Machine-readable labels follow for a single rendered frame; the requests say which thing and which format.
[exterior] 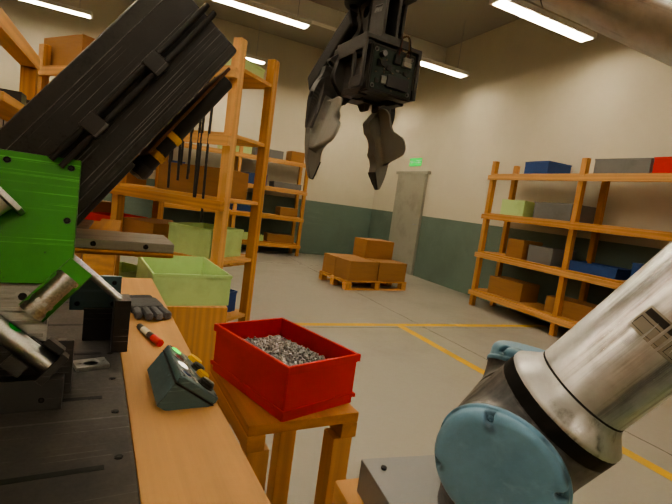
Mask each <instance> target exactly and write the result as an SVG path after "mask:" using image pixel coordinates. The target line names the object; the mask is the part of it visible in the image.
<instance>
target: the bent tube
mask: <svg viewBox="0 0 672 504"><path fill-rule="evenodd" d="M10 209H14V210H15V211H16V212H17V213H18V214H19V215H23V214H24V213H25V211H24V210H23V208H22V207H21V206H20V205H19V204H18V203H17V202H16V201H15V200H14V199H13V198H12V197H11V196H10V195H9V194H8V193H7V192H5V191H4V190H3V189H2V188H1V187H0V216H1V215H2V214H4V213H5V212H7V211H8V210H10ZM0 345H2V346H3V347H5V348H6V349H7V350H9V351H10V352H12V353H13V354H14V355H16V356H17V357H19V358H20V359H21V360H23V361H24V362H26V363H27V364H29V365H30V366H31V367H33V368H34V369H36V370H37V371H38V372H40V373H41V374H42V373H43V372H44V371H45V370H46V369H47V368H48V367H49V366H50V365H51V364H52V363H53V362H54V361H55V360H56V359H57V358H58V357H56V356H55V355H54V354H52V353H51V352H49V351H48V350H47V349H45V348H44V347H43V346H41V345H40V344H39V343H37V342H36V341H34V340H33V339H32V338H30V337H29V336H28V335H26V334H25V333H23V332H22V331H16V330H13V329H12V328H11V327H10V325H9V322H8V321H7V320H6V319H4V318H3V317H2V316H0Z"/></svg>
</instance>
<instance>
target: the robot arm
mask: <svg viewBox="0 0 672 504"><path fill-rule="evenodd" d="M416 1H417V0H344V5H345V7H346V8H347V9H348V10H349V11H348V12H347V14H346V15H345V17H344V19H343V20H342V22H341V23H340V25H339V27H338V28H337V30H336V32H335V33H334V35H333V37H332V38H331V40H330V41H329V43H328V45H327V46H326V48H325V50H324V51H323V53H322V55H321V56H320V58H319V59H318V61H317V63H316V64H315V66H314V68H313V69H312V71H311V73H310V74H309V76H308V87H309V91H310V92H309V95H308V99H307V108H306V118H305V128H306V130H305V164H306V171H307V176H308V178H310V179H312V180H313V179H314V177H315V175H316V172H317V170H318V168H319V166H320V164H321V162H320V158H321V153H322V151H323V149H324V148H325V147H326V146H327V144H328V143H330V142H331V141H332V140H333V139H334V138H335V136H336V135H337V133H338V131H339V128H340V125H341V122H340V121H339V119H340V117H341V114H340V112H339V111H340V108H341V106H343V105H346V104H347V103H350V104H354V105H357V106H358V108H359V111H360V112H365V111H368V110H369V107H370V105H372V110H371V112H372V113H373V114H371V115H370V116H369V117H368V118H367V119H366V120H365V121H364V122H363V132H364V135H365V136H366V138H367V141H368V153H367V157H368V159H369V163H370V167H369V172H368V176H369V178H370V180H371V183H372V185H373V187H374V190H379V189H380V188H381V185H382V183H383V181H384V179H385V176H386V172H387V168H388V164H389V163H390V162H392V161H394V160H396V159H398V158H400V157H402V156H403V155H404V153H405V149H406V145H405V141H404V139H403V137H401V136H400V135H398V134H397V133H395V132H394V130H393V128H392V125H393V122H394V118H395V108H397V107H402V106H403V104H404V103H409V102H413V101H415V97H416V91H417V84H418V78H419V71H420V64H421V58H422V51H420V50H417V49H414V48H412V47H411V39H410V37H409V36H404V29H405V23H406V16H407V11H408V5H410V4H412V3H414V2H416ZM529 1H531V2H533V3H535V4H538V5H540V6H542V7H544V8H546V9H548V10H550V11H553V12H555V13H557V14H559V15H561V16H563V17H565V18H568V19H570V20H572V21H574V22H576V23H578V24H580V25H583V26H585V27H587V28H589V29H591V30H593V31H595V32H598V33H600V34H602V35H604V36H606V37H608V38H610V39H613V40H615V41H617V42H619V43H621V44H623V45H626V46H628V47H630V48H632V49H634V50H636V51H638V52H641V53H643V54H645V55H647V56H649V57H651V58H653V59H656V60H658V61H660V62H662V63H664V64H666V65H668V66H671V67H672V0H529ZM403 36H404V37H403ZM406 37H407V38H408V41H409V42H407V41H404V40H403V39H404V38H406ZM402 49H403V50H405V51H408V52H407V53H405V52H402V51H403V50H402ZM415 67H416V69H415ZM414 71H415V76H414ZM413 78H414V82H413ZM412 85H413V89H412ZM487 360H488V361H487V365H486V369H485V372H484V375H483V377H482V379H481V380H480V382H479V383H478V384H477V385H476V386H475V387H474V388H473V389H472V391H471V392H470V393H469V394H468V395H467V396H466V398H465V399H464V400H463V401H462V402H461V403H460V405H459V406H458V407H457V408H455V409H453V410H452V411H451V412H450V413H449V414H448V415H447V416H446V417H445V419H444V420H443V422H442V425H441V429H440V430H439V433H438V435H437V438H436V442H435V451H434V453H435V463H436V468H437V472H438V475H439V478H440V480H441V484H440V488H439V491H438V504H572V503H573V494H574V493H575V492H576V491H577V490H579V489H580V488H581V487H583V486H584V485H586V484H587V483H589V482H590V481H592V480H593V479H595V478H596V477H597V476H599V475H600V474H602V473H603V472H605V471H606V470H608V469H609V468H611V467H612V466H614V465H615V464H616V463H618V462H619V461H620V460H621V459H622V434H623V431H624V430H626V429H627V428H628V427H630V426H631V425H633V424H634V423H635V422H637V421H638V420H640V419H641V418H642V417H644V416H645V415H647V414H648V413H649V412H651V411H652V410H654V409H655V408H656V407H658V406H659V405H661V404H662V403H663V402H665V401H666V400H668V399H669V398H670V397H672V241H671V242H670V243H669V244H668V245H666V246H665V247H664V248H663V249H662V250H661V251H660V252H658V253H657V254H656V255H655V256H654V257H653V258H651V259H650V260H649V261H648V262H647V263H646V264H645V265H643V266H642V267H641V268H640V269H639V270H638V271H637V272H635V273H634V274H633V275H632V276H631V277H630V278H629V279H627V280H626V281H625V282H624V283H623V284H622V285H620V286H619V287H618V288H617V289H616V290H615V291H614V292H612V293H611V294H610V295H609V296H608V297H607V298H606V299H604V300H603V301H602V302H601V303H600V304H599V305H597V306H596V307H595V308H594V309H593V310H592V311H591V312H589V313H588V314H587V315H586V316H585V317H584V318H583V319H581V320H580V321H579V322H578V323H577V324H576V325H574V326H573V327H572V328H571V329H570V330H569V331H568V332H566V333H565V334H564V335H563V336H562V337H561V338H560V339H558V340H557V341H556V342H555V343H554V344H553V345H551V346H550V347H549V348H548V349H547V350H546V351H545V350H542V349H539V348H536V347H533V346H529V345H526V344H522V343H518V342H513V341H506V340H500V341H497V342H495V343H494V344H493V345H492V348H491V351H490V354H488V355H487Z"/></svg>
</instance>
